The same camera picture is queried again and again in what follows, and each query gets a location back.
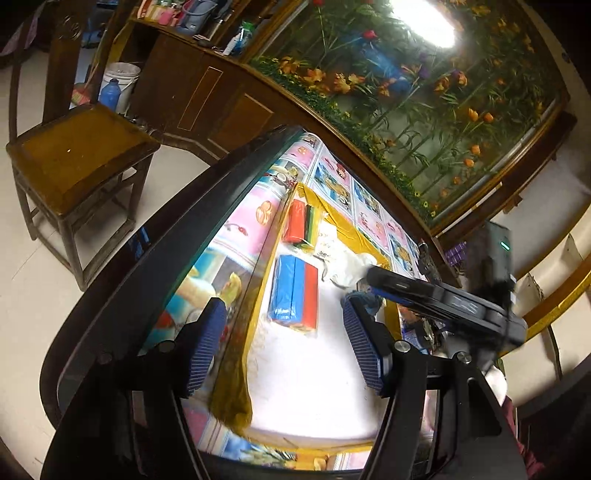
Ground blue red cloth pack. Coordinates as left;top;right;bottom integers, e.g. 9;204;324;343
267;255;320;332

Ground blue cloth glove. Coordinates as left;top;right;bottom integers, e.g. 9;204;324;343
358;291;384;317

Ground white cotton pad bundle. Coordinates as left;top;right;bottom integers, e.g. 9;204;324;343
315;234;378;289

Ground purple bottles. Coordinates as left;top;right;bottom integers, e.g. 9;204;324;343
445;241;468;270

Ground yellow cardboard tray box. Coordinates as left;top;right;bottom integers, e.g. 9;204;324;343
209;184;388;454

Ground colourful patterned tablecloth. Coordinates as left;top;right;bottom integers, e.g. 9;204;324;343
147;133;420;471

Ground flower mural picture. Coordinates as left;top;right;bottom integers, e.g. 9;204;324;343
252;1;566;226

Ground wooden chair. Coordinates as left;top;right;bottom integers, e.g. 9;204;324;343
6;1;160;290

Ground white plastic bucket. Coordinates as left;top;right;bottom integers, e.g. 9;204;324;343
99;62;141;114

